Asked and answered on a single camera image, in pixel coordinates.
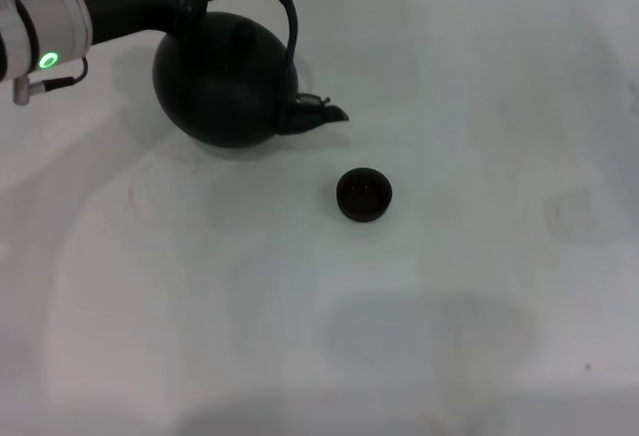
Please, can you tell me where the black cable with silver connector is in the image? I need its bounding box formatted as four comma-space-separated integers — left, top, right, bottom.
12, 55, 90, 107

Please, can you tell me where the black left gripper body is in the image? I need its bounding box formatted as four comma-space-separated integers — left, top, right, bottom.
68, 0, 195, 47

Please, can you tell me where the dark brown teacup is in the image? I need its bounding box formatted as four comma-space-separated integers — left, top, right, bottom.
335, 167, 394, 224

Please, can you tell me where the black round teapot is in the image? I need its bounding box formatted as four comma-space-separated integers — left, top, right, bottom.
152, 0, 350, 151

